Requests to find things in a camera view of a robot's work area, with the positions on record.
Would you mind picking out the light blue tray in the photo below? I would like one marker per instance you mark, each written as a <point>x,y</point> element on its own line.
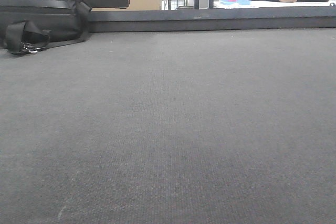
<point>239,2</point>

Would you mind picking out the dark conveyor side rail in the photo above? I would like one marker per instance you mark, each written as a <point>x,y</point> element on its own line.
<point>212,19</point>

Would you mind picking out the white table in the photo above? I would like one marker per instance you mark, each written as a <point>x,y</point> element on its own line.
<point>264,4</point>

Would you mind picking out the black shoulder bag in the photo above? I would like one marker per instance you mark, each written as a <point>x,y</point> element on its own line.
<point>30,26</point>

